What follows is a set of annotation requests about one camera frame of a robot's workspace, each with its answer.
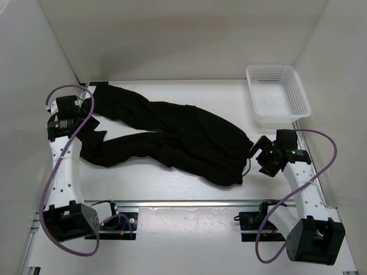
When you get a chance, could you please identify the aluminium front frame rail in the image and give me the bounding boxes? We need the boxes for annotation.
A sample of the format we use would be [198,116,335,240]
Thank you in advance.
[83,200,329,209]

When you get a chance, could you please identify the black trousers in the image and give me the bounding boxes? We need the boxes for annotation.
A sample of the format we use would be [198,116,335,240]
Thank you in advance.
[80,84,253,187]

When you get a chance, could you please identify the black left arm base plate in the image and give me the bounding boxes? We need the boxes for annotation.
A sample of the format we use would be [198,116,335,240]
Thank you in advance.
[99,208,139,241]

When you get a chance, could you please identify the white perforated plastic basket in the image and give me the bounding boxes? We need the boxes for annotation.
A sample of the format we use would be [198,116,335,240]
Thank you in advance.
[245,65,311,128]

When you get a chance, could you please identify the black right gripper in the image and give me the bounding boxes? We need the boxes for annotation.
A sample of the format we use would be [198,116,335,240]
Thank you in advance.
[244,135,281,178]

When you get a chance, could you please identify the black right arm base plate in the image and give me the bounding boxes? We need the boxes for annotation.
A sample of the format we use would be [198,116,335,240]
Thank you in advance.
[234,211,285,242]

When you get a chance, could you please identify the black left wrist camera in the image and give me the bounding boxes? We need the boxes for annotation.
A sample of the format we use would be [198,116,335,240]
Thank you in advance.
[56,95,78,115]

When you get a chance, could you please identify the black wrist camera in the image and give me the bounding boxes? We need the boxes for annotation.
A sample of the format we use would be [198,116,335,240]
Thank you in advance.
[276,129,298,150]
[56,95,78,115]

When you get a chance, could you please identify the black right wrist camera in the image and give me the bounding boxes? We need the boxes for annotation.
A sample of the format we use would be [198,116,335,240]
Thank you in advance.
[276,129,298,150]

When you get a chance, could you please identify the aluminium left frame rail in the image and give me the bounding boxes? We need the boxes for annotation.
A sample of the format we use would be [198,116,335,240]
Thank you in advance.
[18,84,94,274]

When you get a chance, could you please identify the black corner label plate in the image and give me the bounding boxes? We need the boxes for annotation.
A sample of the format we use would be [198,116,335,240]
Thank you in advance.
[89,81,109,86]

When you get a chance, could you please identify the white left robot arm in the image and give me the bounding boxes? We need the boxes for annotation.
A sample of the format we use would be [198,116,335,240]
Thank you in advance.
[41,107,120,242]

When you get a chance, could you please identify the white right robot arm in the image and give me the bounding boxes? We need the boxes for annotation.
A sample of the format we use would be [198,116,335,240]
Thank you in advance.
[249,129,345,266]

